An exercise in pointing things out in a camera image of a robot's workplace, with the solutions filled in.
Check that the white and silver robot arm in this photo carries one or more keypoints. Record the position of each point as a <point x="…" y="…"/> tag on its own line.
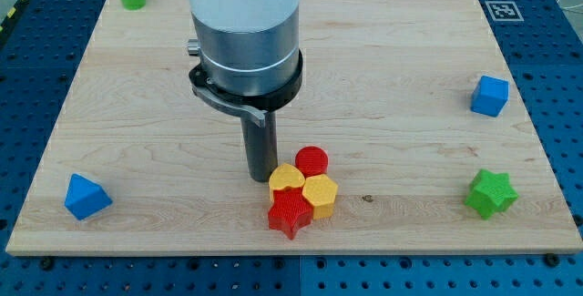
<point x="250" y="60"/>

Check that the blue triangle block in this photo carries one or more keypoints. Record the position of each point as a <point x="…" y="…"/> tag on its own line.
<point x="85" y="197"/>

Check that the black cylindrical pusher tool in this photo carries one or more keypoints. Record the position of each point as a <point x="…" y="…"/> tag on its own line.
<point x="261" y="147"/>

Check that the red cylinder block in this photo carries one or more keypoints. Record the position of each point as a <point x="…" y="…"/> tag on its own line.
<point x="311" y="161"/>

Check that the yellow heart block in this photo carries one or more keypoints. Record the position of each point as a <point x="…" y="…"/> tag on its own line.
<point x="285" y="176"/>

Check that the yellow hexagon block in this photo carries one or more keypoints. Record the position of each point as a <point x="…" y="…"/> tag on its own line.
<point x="320" y="191"/>

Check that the red star block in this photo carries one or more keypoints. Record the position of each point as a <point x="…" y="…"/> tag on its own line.
<point x="289" y="212"/>

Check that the wooden board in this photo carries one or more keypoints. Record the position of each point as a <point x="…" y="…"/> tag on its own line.
<point x="386" y="93"/>

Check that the blue cube block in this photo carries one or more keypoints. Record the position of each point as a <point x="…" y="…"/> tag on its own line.
<point x="489" y="96"/>

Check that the green star block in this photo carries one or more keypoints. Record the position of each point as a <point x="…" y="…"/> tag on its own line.
<point x="490" y="193"/>

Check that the black and white fiducial tag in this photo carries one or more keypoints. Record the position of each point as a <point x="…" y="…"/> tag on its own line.
<point x="504" y="11"/>

